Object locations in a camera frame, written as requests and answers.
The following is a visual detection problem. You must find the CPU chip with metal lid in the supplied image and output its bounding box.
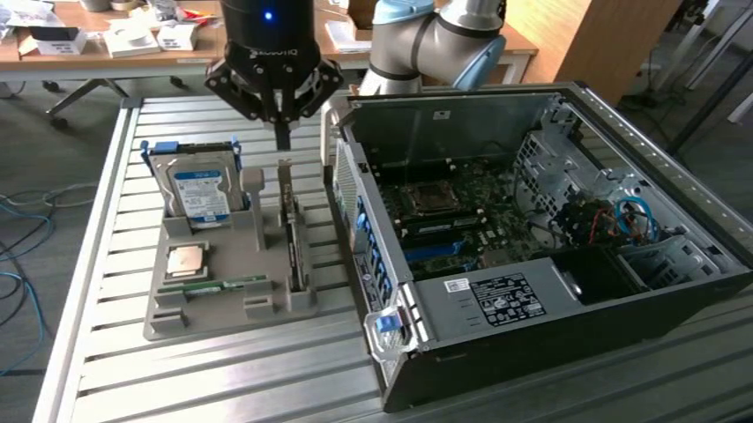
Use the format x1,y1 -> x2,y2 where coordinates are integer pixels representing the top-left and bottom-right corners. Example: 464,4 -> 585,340
165,245 -> 206,278

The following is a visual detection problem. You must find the white floor cable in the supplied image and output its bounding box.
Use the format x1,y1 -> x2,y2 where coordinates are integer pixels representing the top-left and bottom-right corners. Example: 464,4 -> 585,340
0,182 -> 98,209

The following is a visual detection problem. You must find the green RAM stick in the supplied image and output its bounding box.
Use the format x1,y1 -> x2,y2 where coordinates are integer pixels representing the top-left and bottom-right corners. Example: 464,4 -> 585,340
156,275 -> 266,295
411,218 -> 479,235

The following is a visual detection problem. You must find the red and yellow packet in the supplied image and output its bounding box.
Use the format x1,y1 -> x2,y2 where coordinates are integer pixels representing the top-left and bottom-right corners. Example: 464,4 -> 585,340
174,4 -> 222,28

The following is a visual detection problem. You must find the green motherboard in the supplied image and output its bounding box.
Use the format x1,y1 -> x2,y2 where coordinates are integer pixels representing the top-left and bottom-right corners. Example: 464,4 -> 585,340
375,162 -> 565,283

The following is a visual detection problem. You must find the silver disk bay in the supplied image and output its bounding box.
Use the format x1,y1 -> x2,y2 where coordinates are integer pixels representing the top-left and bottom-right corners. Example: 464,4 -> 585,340
615,234 -> 727,294

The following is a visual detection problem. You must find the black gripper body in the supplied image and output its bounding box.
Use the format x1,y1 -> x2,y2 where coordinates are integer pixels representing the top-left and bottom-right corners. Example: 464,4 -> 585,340
220,0 -> 322,96

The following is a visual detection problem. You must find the grey parts rack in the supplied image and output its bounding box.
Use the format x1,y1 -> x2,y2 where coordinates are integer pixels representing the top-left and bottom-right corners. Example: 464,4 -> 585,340
142,166 -> 321,341

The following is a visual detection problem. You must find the black open PC case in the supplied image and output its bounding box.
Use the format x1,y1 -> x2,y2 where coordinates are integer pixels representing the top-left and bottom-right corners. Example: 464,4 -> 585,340
320,81 -> 753,414

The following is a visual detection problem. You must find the white box with round insert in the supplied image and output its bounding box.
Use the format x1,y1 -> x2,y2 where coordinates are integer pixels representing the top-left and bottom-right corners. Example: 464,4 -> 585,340
102,18 -> 162,59

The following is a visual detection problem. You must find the Nvidia graphics card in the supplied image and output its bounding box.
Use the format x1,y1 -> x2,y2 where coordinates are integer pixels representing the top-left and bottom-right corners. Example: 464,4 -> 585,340
273,157 -> 312,296

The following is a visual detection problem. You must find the light wooden cabinet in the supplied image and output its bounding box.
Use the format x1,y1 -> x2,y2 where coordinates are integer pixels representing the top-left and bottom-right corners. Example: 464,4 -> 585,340
505,0 -> 687,107

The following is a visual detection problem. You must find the hard disk in blue caddy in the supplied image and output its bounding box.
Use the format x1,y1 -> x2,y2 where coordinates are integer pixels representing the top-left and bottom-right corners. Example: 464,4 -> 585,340
140,136 -> 252,230

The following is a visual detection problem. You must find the blue floor cable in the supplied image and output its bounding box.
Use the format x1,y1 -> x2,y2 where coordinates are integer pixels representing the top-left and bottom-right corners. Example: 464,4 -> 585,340
0,193 -> 57,378

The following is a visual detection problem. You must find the white box with black lid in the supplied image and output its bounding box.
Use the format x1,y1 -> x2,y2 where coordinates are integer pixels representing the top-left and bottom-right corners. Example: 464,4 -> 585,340
26,26 -> 89,56

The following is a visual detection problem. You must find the clear plastic bag with papers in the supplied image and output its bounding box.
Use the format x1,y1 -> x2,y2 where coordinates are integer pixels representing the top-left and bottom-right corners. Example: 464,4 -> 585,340
0,0 -> 63,28

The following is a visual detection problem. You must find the blue data wire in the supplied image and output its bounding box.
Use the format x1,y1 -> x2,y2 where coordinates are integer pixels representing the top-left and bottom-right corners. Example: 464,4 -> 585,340
612,197 -> 660,246

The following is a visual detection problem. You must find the silver power supply unit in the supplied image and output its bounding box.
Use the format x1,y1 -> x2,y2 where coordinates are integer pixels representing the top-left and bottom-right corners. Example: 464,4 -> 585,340
411,257 -> 584,350

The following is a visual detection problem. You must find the CPU socket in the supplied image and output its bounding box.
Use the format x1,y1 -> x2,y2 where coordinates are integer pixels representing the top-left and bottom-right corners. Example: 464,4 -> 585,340
399,182 -> 465,217

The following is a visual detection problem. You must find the brown cardboard box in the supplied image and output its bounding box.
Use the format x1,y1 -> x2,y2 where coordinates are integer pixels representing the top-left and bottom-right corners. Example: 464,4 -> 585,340
345,0 -> 379,30

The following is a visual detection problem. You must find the blue expansion slot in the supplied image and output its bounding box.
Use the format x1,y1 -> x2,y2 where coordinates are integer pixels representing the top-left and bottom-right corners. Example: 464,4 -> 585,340
403,244 -> 463,263

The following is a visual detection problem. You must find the small white labelled box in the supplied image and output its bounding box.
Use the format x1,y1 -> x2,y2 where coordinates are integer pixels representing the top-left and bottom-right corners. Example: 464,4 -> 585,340
154,23 -> 200,52

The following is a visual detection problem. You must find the white paper booklet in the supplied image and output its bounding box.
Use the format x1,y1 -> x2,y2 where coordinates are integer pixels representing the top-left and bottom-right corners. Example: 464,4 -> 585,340
322,19 -> 373,55

